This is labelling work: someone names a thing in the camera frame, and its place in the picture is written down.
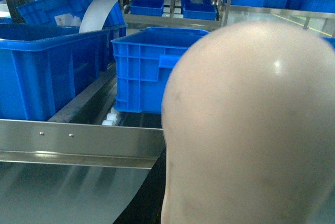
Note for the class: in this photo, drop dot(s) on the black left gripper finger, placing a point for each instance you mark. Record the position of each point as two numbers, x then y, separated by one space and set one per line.
146 206

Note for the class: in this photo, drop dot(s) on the beige plastic scoop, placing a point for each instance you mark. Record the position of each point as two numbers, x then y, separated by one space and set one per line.
248 121

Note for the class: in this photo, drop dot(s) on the blue plastic bin right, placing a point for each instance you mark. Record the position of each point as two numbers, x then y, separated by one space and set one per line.
144 61

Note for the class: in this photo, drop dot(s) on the blue plastic bin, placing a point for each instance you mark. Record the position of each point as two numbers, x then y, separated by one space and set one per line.
44 67
144 61

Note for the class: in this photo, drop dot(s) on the blue plastic bin left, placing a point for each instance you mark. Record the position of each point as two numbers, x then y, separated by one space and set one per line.
44 67

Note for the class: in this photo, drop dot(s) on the white curved sheet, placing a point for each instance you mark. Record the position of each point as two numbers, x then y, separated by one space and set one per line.
96 15

